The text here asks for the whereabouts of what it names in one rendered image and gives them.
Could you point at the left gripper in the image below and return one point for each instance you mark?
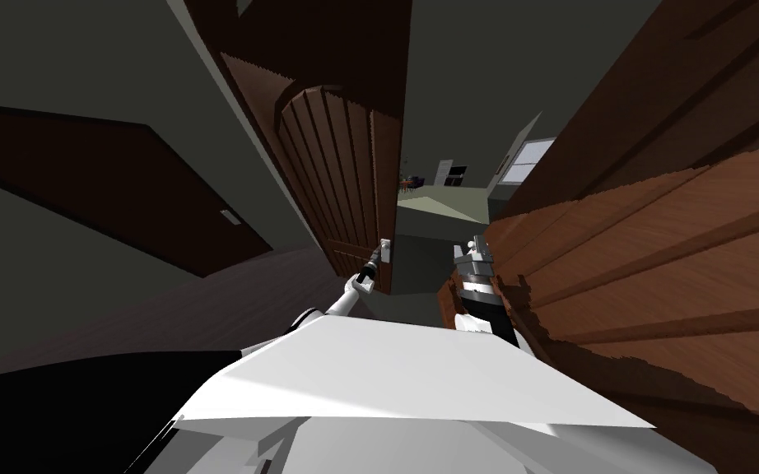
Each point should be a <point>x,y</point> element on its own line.
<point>371,267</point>

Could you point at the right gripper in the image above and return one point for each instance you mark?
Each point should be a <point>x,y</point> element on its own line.
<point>474,267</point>

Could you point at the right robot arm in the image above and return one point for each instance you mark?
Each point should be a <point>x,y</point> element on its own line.
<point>481,306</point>

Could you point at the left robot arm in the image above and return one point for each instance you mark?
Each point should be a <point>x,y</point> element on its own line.
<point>345,301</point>

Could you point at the bright window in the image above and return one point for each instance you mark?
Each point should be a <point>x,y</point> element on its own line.
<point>528,161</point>

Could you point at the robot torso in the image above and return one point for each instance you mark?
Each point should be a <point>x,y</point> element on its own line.
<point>386,375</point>

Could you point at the brown arched panel door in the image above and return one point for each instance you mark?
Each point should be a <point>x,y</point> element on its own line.
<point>333,164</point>

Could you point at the brown wooden panelled door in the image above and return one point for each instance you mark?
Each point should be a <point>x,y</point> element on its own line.
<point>669,250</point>

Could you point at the dark brown plain door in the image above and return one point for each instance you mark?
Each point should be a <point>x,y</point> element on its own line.
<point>103,184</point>

